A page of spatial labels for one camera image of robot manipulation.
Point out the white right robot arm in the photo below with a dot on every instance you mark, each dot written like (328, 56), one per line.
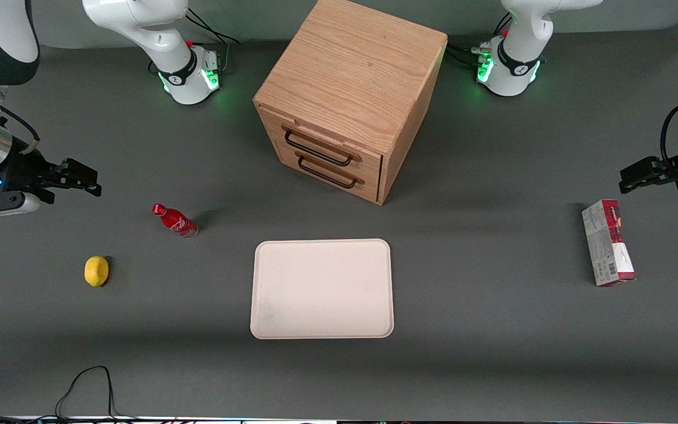
(139, 23)

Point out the red plaid cardboard box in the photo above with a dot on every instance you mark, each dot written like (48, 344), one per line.
(607, 241)

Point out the beige rectangular tray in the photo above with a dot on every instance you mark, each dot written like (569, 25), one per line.
(321, 288)

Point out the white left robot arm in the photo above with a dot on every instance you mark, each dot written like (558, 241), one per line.
(521, 35)

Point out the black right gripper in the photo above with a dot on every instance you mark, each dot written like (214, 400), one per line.
(23, 170)

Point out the red cola bottle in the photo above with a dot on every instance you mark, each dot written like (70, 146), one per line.
(174, 221)

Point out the yellow lemon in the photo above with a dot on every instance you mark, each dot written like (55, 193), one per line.
(96, 271)

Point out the wooden drawer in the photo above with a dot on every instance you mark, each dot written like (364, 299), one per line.
(371, 187)
(274, 123)

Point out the oak wooden drawer cabinet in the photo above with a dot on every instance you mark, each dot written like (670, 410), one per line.
(356, 65)

